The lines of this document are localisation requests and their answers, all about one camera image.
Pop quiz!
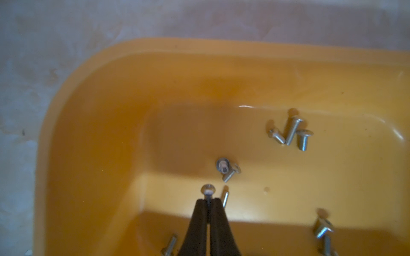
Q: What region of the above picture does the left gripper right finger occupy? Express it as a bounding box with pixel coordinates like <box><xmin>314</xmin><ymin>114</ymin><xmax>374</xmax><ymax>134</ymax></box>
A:
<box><xmin>209</xmin><ymin>198</ymin><xmax>241</xmax><ymax>256</ymax></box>

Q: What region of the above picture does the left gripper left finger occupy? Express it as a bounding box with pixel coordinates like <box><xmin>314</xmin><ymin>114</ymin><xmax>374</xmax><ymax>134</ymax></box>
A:
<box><xmin>178</xmin><ymin>199</ymin><xmax>208</xmax><ymax>256</ymax></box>

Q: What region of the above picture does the silver screw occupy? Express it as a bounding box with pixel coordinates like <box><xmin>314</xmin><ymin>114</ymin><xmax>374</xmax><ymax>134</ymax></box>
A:
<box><xmin>314</xmin><ymin>217</ymin><xmax>334</xmax><ymax>239</ymax></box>
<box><xmin>201</xmin><ymin>183</ymin><xmax>216</xmax><ymax>201</ymax></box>
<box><xmin>161</xmin><ymin>234</ymin><xmax>178</xmax><ymax>256</ymax></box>
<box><xmin>319</xmin><ymin>235</ymin><xmax>338</xmax><ymax>256</ymax></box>
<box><xmin>268</xmin><ymin>128</ymin><xmax>286</xmax><ymax>144</ymax></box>
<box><xmin>296</xmin><ymin>129</ymin><xmax>314</xmax><ymax>151</ymax></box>
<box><xmin>285</xmin><ymin>115</ymin><xmax>303</xmax><ymax>146</ymax></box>
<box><xmin>223</xmin><ymin>164</ymin><xmax>241</xmax><ymax>183</ymax></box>
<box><xmin>216</xmin><ymin>157</ymin><xmax>230</xmax><ymax>175</ymax></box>
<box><xmin>221</xmin><ymin>191</ymin><xmax>230</xmax><ymax>208</ymax></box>

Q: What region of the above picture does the yellow plastic storage box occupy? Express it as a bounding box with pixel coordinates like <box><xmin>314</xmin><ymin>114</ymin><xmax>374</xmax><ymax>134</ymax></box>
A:
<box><xmin>33</xmin><ymin>38</ymin><xmax>410</xmax><ymax>256</ymax></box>

